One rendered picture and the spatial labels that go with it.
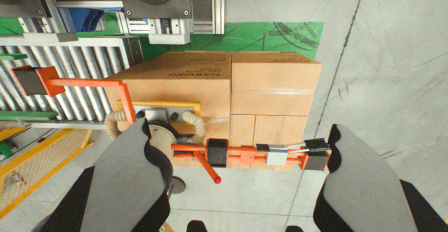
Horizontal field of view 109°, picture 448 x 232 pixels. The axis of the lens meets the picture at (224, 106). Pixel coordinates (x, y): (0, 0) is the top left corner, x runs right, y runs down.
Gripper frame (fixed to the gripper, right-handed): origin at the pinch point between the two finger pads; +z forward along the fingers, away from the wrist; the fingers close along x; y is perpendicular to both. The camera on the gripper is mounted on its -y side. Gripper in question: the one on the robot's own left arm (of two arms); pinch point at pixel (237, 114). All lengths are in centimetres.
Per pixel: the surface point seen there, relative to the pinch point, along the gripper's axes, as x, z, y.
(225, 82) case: -3, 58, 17
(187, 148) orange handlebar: -15.7, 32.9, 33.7
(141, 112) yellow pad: -36, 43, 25
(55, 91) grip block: -55, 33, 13
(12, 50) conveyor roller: -153, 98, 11
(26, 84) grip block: -61, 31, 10
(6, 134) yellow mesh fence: -191, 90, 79
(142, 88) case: -42, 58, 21
